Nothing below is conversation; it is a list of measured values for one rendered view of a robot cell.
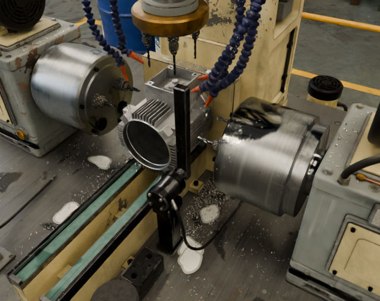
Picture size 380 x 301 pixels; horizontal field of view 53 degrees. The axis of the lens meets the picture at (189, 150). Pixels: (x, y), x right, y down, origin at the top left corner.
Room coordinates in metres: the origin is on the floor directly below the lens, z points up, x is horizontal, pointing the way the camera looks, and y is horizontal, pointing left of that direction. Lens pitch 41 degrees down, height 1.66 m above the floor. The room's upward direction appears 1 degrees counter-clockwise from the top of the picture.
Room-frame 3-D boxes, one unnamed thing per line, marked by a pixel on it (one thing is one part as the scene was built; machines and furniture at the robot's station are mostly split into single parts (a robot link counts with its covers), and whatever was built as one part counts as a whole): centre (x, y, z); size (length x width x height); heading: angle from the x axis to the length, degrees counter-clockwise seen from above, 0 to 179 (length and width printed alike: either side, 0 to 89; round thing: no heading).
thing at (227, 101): (0.98, -0.02, 0.97); 0.30 x 0.11 x 0.34; 58
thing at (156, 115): (0.85, 0.06, 1.02); 0.20 x 0.19 x 0.19; 148
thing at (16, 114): (1.17, 0.56, 0.99); 0.35 x 0.31 x 0.37; 58
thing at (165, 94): (0.88, 0.04, 1.11); 0.12 x 0.11 x 0.07; 148
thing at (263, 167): (0.67, -0.22, 1.04); 0.41 x 0.25 x 0.25; 58
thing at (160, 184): (0.74, -0.07, 0.92); 0.45 x 0.13 x 0.24; 148
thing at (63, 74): (1.04, 0.36, 1.04); 0.37 x 0.25 x 0.25; 58
